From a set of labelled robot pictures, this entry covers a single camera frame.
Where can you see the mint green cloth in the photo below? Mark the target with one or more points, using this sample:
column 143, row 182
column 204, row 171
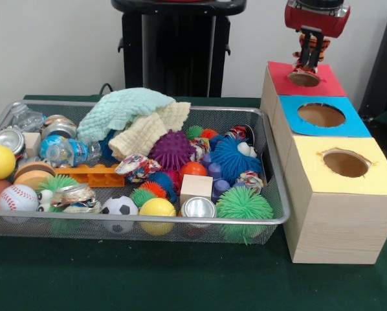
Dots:
column 125, row 109

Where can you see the orange plastic block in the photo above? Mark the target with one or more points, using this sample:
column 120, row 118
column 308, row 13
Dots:
column 93, row 175

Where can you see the small silver can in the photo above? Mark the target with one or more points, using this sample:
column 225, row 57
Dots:
column 199, row 207

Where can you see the plain green spiky ball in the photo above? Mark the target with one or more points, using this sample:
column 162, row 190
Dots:
column 243, row 206

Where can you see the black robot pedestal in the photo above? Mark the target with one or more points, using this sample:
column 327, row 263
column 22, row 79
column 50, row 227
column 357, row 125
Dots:
column 174, row 52

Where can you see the white baseball toy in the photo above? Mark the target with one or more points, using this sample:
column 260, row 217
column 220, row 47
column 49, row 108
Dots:
column 17, row 197

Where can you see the colourful patterned cloth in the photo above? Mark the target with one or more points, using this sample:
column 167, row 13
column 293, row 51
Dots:
column 138, row 167

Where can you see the pale yellow cloth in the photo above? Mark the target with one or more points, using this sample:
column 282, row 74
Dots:
column 148, row 133

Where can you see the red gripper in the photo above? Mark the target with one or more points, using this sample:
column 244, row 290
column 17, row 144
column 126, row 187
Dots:
column 316, row 21

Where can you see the blue globe ball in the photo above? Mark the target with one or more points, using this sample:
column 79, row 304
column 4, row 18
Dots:
column 63, row 150

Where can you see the wooden box three holes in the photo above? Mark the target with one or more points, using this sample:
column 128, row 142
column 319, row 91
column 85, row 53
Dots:
column 339, row 214

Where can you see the orange striped tiger toy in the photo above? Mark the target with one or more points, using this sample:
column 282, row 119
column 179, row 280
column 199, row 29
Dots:
column 321, row 45

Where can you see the purple spiky toy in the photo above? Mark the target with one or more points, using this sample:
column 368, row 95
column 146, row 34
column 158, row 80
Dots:
column 173, row 150

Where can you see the black chair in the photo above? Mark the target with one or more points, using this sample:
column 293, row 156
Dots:
column 384, row 71

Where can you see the black white soccer ball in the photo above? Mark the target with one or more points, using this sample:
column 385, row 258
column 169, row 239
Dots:
column 119, row 208

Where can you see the pale wooden cube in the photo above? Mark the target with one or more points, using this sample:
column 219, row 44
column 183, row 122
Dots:
column 195, row 186

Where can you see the dark blue spiky ball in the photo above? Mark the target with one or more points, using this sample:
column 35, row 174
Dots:
column 235, row 159

